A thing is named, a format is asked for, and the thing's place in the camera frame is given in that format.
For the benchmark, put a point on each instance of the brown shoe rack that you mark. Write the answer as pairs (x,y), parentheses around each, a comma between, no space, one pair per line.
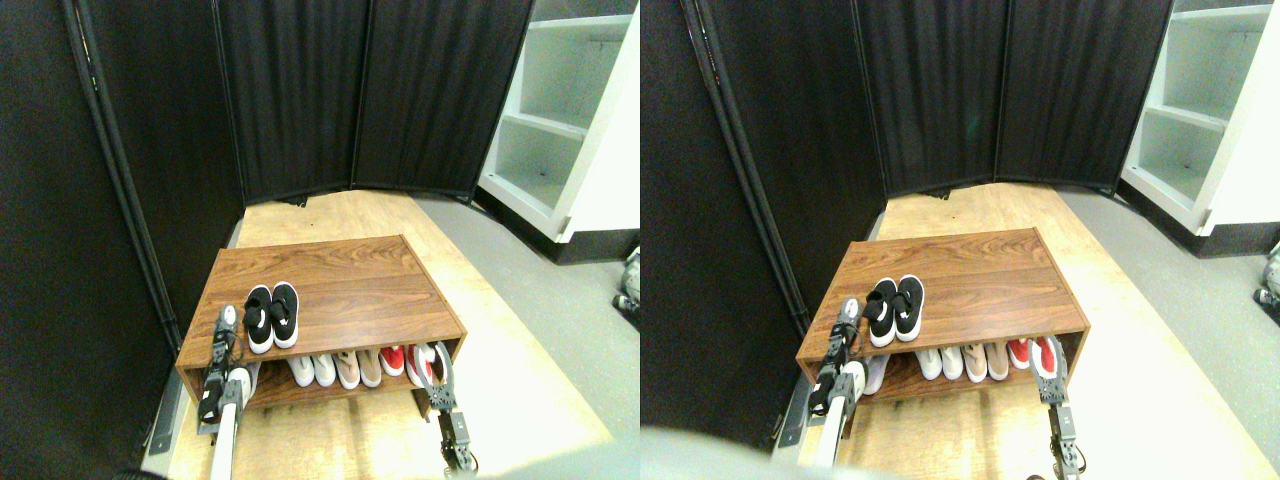
(975,275)
(350,280)

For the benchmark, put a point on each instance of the grey curtain stand foot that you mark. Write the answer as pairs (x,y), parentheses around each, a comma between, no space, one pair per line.
(792,415)
(166,420)

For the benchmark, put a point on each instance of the white shelf unit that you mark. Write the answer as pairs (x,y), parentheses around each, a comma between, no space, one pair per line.
(560,120)
(1200,110)

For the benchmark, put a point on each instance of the white shoe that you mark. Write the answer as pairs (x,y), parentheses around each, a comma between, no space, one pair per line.
(929,364)
(325,369)
(952,363)
(301,371)

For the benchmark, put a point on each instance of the black curtain stand pole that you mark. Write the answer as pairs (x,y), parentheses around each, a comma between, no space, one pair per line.
(120,180)
(745,180)

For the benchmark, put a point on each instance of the red shoe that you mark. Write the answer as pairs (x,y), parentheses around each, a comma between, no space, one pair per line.
(1019,353)
(1042,352)
(392,360)
(416,362)

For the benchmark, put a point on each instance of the grey and black device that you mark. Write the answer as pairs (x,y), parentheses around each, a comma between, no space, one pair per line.
(630,285)
(1270,280)

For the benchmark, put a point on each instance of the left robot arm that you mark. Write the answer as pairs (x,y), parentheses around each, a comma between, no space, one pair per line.
(838,415)
(226,425)

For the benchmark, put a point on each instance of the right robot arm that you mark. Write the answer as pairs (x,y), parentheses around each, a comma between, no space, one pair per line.
(462,458)
(1070,458)

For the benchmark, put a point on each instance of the beige shoe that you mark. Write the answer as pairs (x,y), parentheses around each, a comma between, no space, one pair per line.
(369,367)
(975,363)
(997,360)
(347,370)

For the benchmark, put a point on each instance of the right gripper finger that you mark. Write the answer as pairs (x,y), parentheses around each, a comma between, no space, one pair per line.
(1053,362)
(443,365)

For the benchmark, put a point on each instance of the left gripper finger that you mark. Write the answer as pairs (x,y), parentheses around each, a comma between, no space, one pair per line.
(227,322)
(848,312)

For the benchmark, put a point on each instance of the pale lilac shoe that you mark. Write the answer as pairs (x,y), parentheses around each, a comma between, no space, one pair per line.
(877,375)
(252,378)

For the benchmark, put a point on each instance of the black shoe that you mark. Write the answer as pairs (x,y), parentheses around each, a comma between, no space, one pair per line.
(908,308)
(259,322)
(881,315)
(286,315)

